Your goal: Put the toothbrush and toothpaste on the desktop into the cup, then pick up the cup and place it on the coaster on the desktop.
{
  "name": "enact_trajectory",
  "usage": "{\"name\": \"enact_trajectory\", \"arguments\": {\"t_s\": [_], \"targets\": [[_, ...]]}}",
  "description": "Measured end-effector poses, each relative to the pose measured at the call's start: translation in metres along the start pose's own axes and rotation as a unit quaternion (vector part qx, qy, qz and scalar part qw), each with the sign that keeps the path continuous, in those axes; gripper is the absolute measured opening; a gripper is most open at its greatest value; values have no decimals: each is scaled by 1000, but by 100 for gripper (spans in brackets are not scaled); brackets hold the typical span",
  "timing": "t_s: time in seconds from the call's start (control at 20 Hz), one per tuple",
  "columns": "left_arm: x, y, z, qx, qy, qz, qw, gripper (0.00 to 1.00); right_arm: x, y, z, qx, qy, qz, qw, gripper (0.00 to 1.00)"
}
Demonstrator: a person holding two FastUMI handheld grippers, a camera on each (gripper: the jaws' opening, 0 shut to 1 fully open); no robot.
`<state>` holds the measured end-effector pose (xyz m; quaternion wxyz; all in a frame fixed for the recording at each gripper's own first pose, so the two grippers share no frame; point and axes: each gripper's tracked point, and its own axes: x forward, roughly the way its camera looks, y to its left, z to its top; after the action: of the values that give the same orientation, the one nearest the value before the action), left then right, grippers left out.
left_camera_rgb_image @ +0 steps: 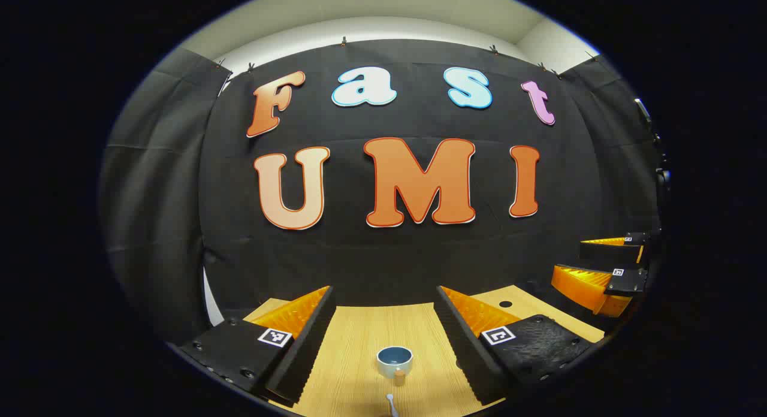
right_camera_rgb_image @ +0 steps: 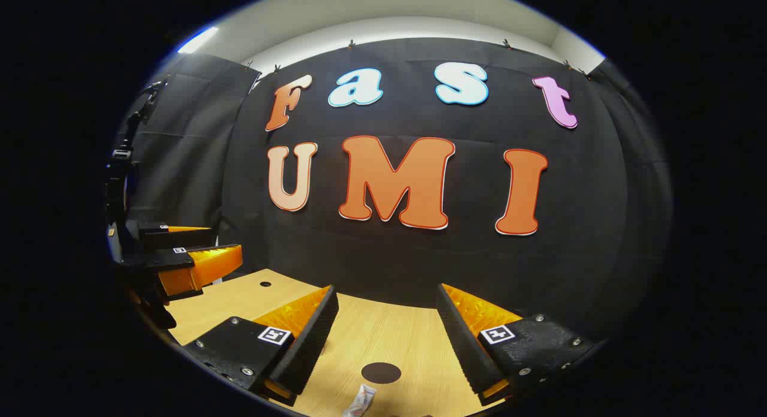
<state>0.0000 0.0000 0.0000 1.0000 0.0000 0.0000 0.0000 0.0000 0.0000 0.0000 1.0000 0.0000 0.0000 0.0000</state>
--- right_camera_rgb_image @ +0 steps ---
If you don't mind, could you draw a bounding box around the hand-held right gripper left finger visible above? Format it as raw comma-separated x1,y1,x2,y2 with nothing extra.
183,284,340,407

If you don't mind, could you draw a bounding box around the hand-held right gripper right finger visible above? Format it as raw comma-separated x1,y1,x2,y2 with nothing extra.
436,283,597,407

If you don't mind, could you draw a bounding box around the white toothpaste tube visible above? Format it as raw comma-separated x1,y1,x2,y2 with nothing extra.
342,384,378,417

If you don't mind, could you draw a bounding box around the dark round coaster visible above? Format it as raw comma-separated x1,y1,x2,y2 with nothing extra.
361,362,403,385

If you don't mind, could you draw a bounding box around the wooden desktop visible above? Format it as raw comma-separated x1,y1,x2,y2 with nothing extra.
135,268,522,417

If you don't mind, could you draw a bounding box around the black backdrop cloth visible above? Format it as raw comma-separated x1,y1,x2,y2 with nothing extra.
117,37,675,370

